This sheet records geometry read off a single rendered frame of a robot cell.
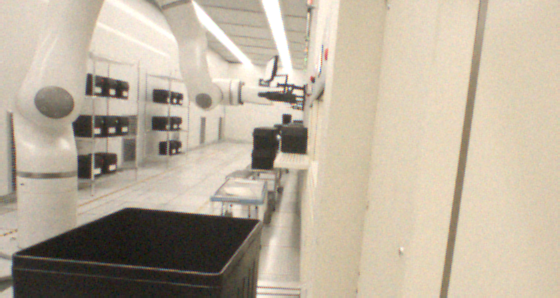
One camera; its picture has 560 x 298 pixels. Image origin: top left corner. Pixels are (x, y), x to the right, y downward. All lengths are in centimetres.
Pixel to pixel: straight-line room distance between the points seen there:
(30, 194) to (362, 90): 88
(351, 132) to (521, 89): 19
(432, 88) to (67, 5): 97
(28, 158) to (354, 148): 85
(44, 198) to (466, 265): 98
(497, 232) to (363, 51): 23
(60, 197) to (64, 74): 29
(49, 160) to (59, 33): 29
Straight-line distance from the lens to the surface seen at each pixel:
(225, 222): 78
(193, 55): 117
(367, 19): 42
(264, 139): 467
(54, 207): 111
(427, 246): 26
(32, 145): 112
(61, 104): 102
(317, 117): 262
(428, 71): 25
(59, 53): 108
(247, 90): 119
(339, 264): 44
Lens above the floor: 114
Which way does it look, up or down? 7 degrees down
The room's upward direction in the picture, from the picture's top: 5 degrees clockwise
